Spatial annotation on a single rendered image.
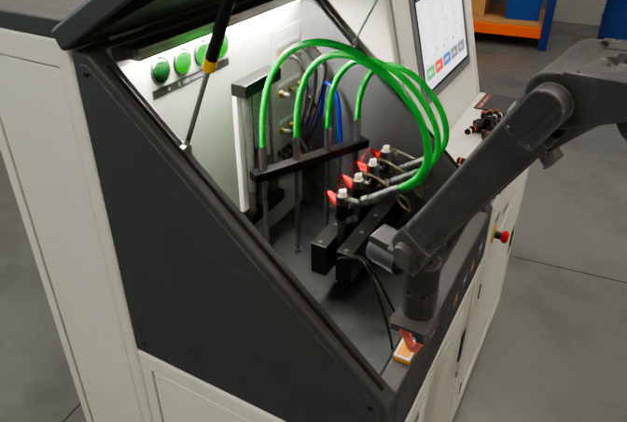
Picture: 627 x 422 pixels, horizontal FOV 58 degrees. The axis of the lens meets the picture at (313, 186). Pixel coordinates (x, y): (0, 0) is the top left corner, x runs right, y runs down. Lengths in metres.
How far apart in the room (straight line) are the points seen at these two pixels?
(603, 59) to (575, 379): 1.99
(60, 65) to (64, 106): 0.08
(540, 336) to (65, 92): 2.09
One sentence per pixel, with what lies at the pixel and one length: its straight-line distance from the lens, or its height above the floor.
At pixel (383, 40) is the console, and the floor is 1.33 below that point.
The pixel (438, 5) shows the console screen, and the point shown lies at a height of 1.35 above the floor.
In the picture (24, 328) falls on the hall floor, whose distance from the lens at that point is 2.72.
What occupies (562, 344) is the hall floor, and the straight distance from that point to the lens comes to 2.59.
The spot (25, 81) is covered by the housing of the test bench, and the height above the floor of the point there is 1.38.
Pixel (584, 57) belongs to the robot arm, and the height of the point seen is 1.56.
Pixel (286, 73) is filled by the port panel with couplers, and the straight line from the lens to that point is 1.44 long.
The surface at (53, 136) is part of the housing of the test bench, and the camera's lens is 1.12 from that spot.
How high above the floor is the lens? 1.72
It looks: 31 degrees down
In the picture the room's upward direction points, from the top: straight up
